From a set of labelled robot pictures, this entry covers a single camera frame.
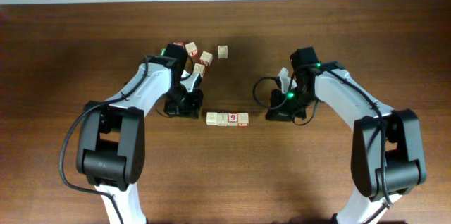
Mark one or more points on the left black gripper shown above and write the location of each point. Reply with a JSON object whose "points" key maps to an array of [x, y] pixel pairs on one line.
{"points": [[189, 111]]}

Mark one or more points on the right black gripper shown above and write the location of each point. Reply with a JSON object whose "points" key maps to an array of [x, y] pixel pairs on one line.
{"points": [[277, 111]]}

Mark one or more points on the wooden block red I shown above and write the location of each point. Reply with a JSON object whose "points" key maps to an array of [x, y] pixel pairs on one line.
{"points": [[211, 118]]}

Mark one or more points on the wooden block number 1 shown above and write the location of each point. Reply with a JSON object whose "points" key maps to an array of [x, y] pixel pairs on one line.
{"points": [[222, 119]]}

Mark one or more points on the wooden block green R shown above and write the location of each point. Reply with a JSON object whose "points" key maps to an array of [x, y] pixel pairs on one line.
{"points": [[243, 119]]}

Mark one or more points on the wooden block red 9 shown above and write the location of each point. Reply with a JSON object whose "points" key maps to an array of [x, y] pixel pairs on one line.
{"points": [[232, 119]]}

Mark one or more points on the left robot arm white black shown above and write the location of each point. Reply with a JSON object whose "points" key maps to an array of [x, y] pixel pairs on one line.
{"points": [[111, 146]]}

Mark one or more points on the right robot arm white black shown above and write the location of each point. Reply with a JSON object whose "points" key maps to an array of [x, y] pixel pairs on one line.
{"points": [[387, 159]]}

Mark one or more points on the wooden block letter M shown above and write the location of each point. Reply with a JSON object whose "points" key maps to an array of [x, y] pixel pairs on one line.
{"points": [[200, 69]]}

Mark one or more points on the wooden block number 8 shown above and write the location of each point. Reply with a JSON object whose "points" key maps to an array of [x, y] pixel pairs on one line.
{"points": [[206, 58]]}

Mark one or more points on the wooden block number 5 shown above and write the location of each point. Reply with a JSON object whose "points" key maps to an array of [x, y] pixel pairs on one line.
{"points": [[191, 49]]}

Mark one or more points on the red Y wooden block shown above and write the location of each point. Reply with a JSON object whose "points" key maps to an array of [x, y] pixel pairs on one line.
{"points": [[179, 44]]}

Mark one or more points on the wooden block apple A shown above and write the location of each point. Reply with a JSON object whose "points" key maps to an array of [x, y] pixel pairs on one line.
{"points": [[222, 52]]}

